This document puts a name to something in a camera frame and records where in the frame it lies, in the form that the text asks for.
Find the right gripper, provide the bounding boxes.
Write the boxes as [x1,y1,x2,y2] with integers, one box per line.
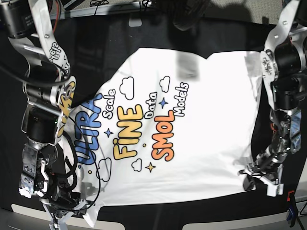
[34,172,95,230]

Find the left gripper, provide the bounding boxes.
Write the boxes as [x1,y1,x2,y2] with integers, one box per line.
[238,148,287,196]

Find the white printed t-shirt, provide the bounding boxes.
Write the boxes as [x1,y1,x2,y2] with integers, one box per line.
[60,48,262,227]

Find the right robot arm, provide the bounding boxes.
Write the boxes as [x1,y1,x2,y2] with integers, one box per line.
[0,0,93,230]

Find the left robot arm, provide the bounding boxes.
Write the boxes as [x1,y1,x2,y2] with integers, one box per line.
[239,0,307,197]

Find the red blue clamp near right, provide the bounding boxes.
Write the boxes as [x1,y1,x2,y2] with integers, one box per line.
[286,190,298,228]

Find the grey camera mount plate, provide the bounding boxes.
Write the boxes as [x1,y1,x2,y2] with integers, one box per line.
[129,12,142,28]

